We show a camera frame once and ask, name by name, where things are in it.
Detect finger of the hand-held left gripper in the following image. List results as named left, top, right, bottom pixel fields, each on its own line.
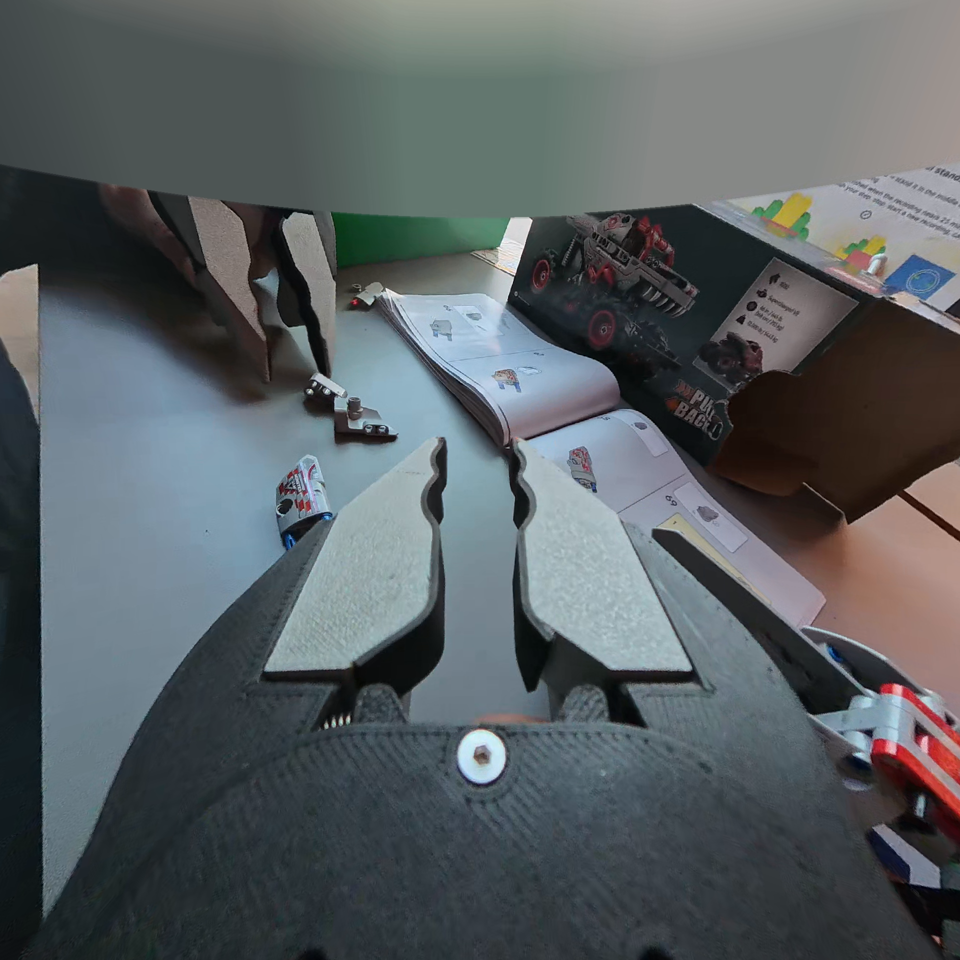
left=187, top=196, right=273, bottom=385
left=277, top=210, right=339, bottom=378

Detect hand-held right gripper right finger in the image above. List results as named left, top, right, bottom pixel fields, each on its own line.
left=509, top=438, right=693, bottom=715

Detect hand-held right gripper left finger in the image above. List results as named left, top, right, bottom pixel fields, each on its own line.
left=264, top=436, right=449, bottom=699

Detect grey lego bracket assembly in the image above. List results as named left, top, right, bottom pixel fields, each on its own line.
left=303, top=372, right=400, bottom=445

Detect dark lego set box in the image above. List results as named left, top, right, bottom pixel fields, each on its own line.
left=507, top=202, right=960, bottom=524

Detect red grey lego truck model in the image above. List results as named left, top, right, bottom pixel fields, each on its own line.
left=651, top=525, right=960, bottom=960

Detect person's left hand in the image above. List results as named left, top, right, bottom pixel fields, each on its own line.
left=99, top=183, right=198, bottom=297

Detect green plastic bin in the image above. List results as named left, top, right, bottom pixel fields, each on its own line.
left=331, top=211, right=512, bottom=270

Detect white instruction booklet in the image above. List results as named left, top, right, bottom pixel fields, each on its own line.
left=374, top=288, right=828, bottom=630

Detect printed instruction sheet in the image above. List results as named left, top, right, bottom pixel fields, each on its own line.
left=729, top=166, right=960, bottom=318

